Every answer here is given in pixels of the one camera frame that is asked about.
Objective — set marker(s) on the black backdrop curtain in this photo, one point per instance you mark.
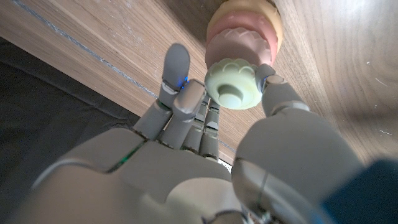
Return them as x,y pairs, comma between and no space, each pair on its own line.
46,109

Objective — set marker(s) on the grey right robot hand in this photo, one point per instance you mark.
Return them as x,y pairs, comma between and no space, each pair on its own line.
171,177

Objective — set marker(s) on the blue right wrist connector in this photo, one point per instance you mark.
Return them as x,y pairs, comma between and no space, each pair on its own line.
367,193

